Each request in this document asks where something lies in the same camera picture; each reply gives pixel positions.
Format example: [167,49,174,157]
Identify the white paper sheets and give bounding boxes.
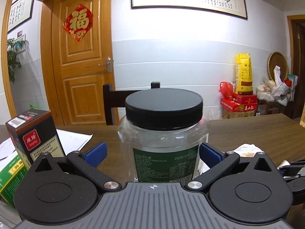
[1,129,92,160]

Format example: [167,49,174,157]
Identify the crumpled white tissue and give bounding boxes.
[197,144,262,174]

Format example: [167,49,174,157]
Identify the clear plastic bag on floor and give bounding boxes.
[203,110,222,121]

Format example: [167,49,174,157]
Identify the brown cardboard box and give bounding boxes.
[222,106,255,119]

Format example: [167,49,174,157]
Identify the red gift box lower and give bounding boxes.
[221,98,258,113]

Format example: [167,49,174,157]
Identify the red gift box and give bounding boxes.
[233,93,257,104]
[221,98,258,113]

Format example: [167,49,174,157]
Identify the clear plastic jar green label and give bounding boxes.
[118,117,210,185]

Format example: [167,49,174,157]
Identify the dark wooden chair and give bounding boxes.
[102,81,161,126]

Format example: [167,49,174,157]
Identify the black carton red label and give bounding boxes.
[6,109,66,169]

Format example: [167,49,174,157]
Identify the red plastic bag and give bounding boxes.
[219,82,234,100]

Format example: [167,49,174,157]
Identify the red gift box upper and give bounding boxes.
[233,93,257,104]

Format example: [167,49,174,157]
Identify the yellow tall bag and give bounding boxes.
[235,53,253,95]

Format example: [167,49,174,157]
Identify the small wooden stool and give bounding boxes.
[258,100,286,115]

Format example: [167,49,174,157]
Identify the green carton box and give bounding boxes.
[1,152,27,207]

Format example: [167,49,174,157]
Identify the pile of white plastic bags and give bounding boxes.
[256,66,298,106]

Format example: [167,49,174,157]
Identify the round woven bamboo basket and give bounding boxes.
[267,52,288,81]

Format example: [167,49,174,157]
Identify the green potted plant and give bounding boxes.
[7,38,21,83]

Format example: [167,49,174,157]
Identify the small framed picture hallway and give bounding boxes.
[14,34,27,54]

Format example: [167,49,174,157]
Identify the red fu door decoration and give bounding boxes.
[61,4,93,42]

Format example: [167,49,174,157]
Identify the wooden door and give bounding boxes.
[51,0,114,125]

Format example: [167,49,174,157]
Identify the framed calligraphy in hallway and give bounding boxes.
[8,0,34,32]

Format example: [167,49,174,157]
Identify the silver door handle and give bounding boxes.
[98,56,112,74]

